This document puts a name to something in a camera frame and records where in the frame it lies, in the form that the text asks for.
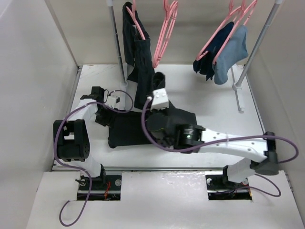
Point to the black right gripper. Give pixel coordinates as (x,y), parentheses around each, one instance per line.
(152,114)

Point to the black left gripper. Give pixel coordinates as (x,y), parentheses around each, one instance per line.
(108,120)

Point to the black trousers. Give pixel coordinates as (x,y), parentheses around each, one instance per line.
(137,53)
(126,129)

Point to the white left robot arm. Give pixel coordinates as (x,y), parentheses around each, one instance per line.
(71,143)

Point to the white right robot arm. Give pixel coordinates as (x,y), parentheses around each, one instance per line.
(258,154)

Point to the black trousers on hanger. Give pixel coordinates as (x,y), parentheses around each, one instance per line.
(137,53)

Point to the navy blue trousers on hanger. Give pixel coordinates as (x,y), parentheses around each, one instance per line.
(204,65)

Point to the light blue jeans on hanger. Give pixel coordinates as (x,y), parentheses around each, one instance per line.
(234,51)

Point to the pink hanger holding black trousers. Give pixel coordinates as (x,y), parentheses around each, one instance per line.
(132,13)

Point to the empty pink hanger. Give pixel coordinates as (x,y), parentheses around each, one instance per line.
(170,16)

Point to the pink hanger holding blue jeans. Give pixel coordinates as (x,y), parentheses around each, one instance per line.
(240,12)

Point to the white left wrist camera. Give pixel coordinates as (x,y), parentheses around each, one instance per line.
(112,101)

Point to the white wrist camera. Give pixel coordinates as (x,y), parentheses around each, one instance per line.
(112,101)
(160,99)

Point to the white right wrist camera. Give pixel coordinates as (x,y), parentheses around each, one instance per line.
(160,99)

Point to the grey clothes rack frame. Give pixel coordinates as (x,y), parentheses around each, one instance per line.
(236,86)

